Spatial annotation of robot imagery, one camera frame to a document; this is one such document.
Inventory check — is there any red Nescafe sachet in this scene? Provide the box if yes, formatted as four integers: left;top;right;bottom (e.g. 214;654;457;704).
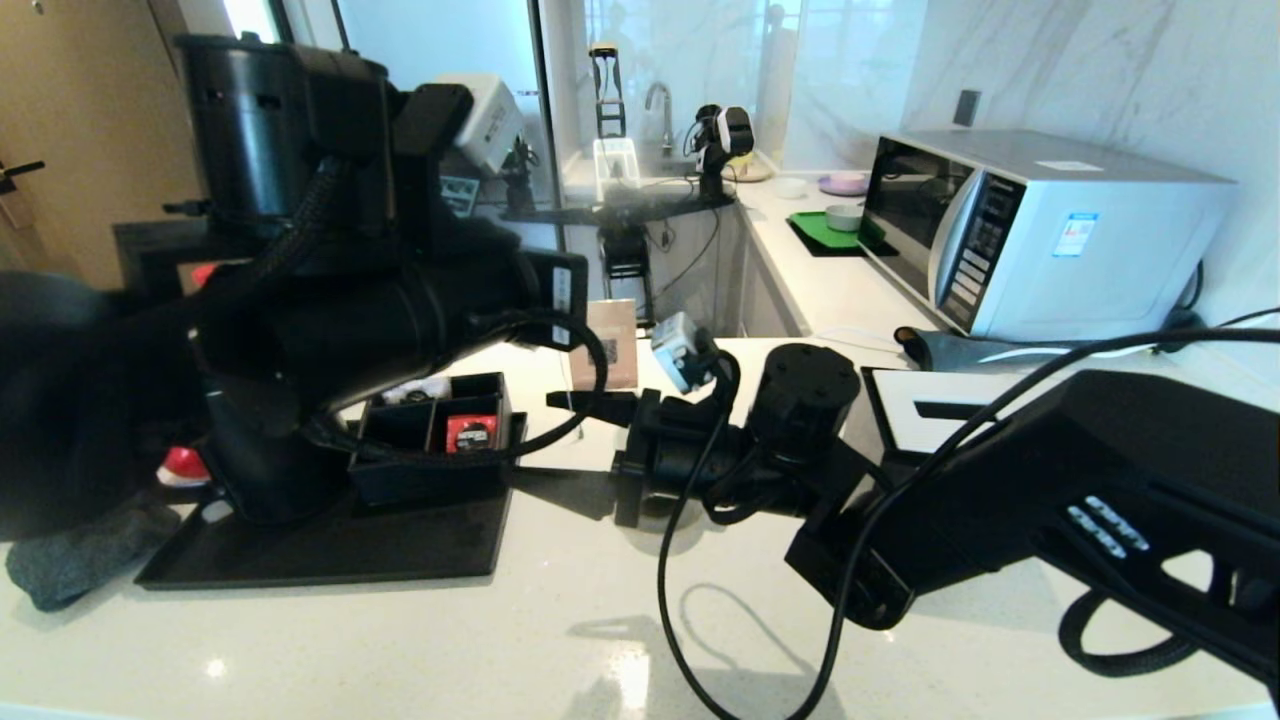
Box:
447;415;498;456

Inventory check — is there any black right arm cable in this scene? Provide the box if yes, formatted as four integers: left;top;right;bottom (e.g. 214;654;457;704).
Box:
655;325;1280;720

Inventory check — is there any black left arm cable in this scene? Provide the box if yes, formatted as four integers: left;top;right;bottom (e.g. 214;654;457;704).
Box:
300;310;613;468

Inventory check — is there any dark slate cloth bundle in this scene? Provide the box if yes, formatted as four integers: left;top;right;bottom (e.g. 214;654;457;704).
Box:
892;325;1111;373

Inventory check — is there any black tissue box white lid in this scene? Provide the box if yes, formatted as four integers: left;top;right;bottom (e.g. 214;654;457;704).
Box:
862;367;1091;461

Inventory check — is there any white power cable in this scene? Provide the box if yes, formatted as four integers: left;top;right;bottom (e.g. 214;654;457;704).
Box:
975;335;1166;366

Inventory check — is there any metal sink faucet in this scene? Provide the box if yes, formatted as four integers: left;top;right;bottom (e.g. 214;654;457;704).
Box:
644;83;677;159

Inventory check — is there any brown wooden door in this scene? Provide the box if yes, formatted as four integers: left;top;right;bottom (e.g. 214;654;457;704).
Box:
0;0;211;291

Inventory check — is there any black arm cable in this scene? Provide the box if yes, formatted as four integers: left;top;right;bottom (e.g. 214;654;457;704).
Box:
655;325;1280;720
300;310;613;468

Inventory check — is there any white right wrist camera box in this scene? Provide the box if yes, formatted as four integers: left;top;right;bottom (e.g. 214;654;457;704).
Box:
650;312;718;396

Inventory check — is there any black framed window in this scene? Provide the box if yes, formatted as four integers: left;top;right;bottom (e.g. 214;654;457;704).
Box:
222;0;291;43

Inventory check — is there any grey device green light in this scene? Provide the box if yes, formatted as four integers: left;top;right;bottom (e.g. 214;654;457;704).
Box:
503;140;541;214

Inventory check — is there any QR code sign stand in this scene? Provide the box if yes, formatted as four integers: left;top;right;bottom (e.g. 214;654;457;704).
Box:
570;298;641;391

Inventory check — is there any red rounded object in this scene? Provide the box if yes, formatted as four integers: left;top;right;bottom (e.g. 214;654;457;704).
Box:
158;447;213;489

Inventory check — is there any black upright stand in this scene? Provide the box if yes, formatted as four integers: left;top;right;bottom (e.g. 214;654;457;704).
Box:
588;43;629;141

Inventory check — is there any black braided cable loop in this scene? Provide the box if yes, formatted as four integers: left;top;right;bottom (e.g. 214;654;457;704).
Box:
1056;588;1203;681

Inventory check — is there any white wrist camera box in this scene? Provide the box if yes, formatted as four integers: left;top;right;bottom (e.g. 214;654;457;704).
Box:
650;312;718;396
440;72;528;179

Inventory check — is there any open black laptop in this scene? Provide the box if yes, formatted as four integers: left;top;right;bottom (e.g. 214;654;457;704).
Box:
440;175;483;219

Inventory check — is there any frosted glass sliding door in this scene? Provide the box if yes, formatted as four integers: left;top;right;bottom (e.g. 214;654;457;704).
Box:
335;0;566;301

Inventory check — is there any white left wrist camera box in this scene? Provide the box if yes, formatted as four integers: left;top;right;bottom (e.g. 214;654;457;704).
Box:
440;72;528;179

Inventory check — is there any black electric kettle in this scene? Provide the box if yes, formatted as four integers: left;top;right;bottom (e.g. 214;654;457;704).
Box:
200;380;351;526

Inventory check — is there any black compartment organizer box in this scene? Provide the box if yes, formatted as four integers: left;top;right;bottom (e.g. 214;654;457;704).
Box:
348;372;516;506

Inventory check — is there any black rectangular serving tray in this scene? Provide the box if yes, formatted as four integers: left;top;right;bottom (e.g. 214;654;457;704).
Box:
135;415;531;591

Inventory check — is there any silver microwave oven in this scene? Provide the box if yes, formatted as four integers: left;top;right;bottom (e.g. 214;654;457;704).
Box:
858;128;1234;344

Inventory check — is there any black power cable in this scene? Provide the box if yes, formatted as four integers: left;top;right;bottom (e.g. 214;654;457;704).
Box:
1150;258;1280;349

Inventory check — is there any green tray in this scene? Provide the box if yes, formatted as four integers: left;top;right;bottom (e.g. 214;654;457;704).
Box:
785;210;896;259

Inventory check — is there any dark grey fuzzy cloth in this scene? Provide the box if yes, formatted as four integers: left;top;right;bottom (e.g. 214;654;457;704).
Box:
5;500;183;613

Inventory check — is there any black and white device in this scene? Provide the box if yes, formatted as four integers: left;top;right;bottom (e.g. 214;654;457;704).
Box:
683;105;756;204

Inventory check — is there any black metal rack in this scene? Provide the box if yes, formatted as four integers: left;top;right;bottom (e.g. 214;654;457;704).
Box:
600;223;656;336

